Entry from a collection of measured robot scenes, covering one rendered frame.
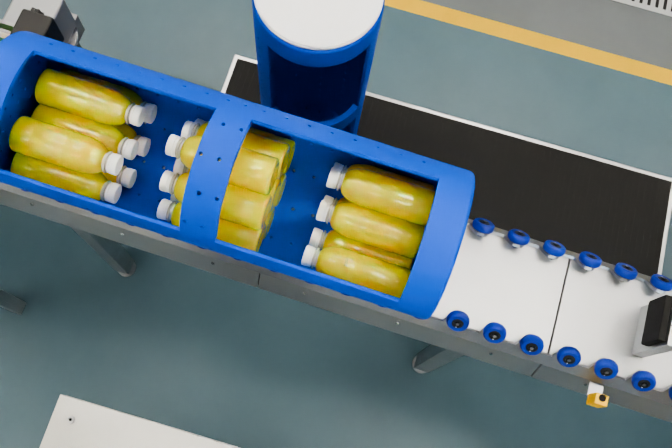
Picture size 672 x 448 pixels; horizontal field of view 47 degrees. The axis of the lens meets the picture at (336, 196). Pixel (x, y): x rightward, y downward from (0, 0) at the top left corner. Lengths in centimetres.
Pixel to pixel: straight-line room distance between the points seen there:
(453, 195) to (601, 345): 51
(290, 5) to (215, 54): 115
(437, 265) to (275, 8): 67
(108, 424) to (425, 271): 61
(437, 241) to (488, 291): 34
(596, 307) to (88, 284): 158
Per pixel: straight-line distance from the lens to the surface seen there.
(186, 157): 139
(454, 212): 131
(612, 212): 262
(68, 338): 258
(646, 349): 163
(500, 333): 156
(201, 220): 135
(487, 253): 163
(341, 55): 166
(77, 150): 147
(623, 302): 170
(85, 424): 146
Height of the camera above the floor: 247
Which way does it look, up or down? 72 degrees down
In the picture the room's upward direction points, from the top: 11 degrees clockwise
